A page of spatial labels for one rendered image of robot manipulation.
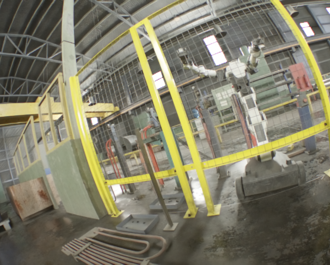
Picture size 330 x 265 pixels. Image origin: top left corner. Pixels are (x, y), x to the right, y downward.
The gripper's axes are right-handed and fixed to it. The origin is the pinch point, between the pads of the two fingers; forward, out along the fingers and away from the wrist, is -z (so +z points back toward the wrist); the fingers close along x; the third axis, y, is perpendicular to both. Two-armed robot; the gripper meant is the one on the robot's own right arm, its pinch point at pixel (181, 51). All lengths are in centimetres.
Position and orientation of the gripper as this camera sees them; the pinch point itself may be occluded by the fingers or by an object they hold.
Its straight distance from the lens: 152.4
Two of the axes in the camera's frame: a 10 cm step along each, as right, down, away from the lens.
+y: 1.5, 9.8, -1.6
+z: 3.0, 1.1, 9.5
